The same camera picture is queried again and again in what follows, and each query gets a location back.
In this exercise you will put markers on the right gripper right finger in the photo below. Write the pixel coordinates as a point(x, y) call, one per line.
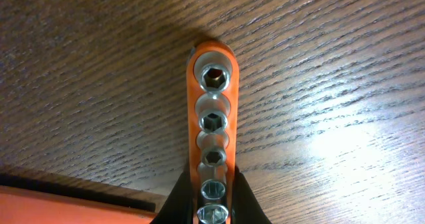
point(245, 207)

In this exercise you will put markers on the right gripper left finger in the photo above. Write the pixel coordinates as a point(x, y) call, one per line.
point(178, 207)

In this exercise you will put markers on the orange scraper with wooden handle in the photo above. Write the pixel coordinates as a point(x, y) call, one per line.
point(21, 206)

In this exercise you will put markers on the orange socket rail with sockets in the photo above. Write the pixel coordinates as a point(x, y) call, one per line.
point(212, 103)

